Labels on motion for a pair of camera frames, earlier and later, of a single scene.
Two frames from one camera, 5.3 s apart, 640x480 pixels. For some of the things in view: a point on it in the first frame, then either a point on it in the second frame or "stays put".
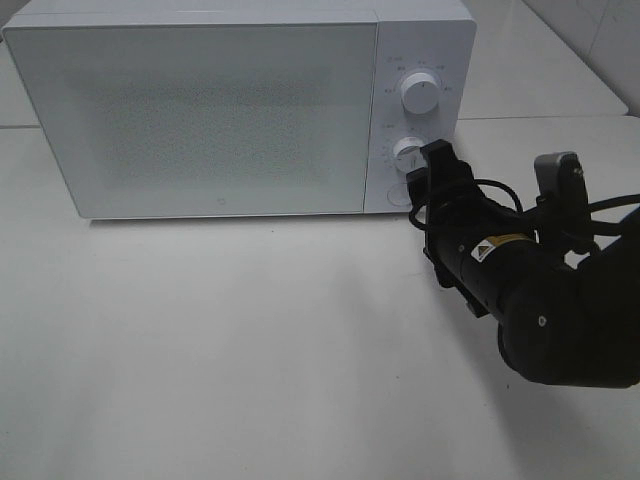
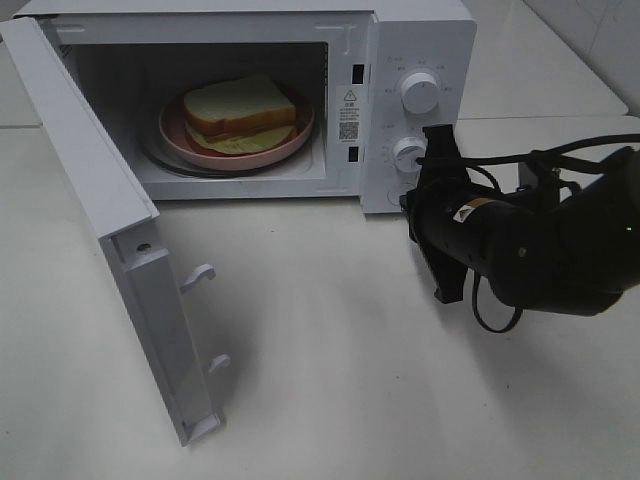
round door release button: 398,195 stays put
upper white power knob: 419,93 stays put
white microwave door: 205,120 → 145,278
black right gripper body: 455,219 stays put
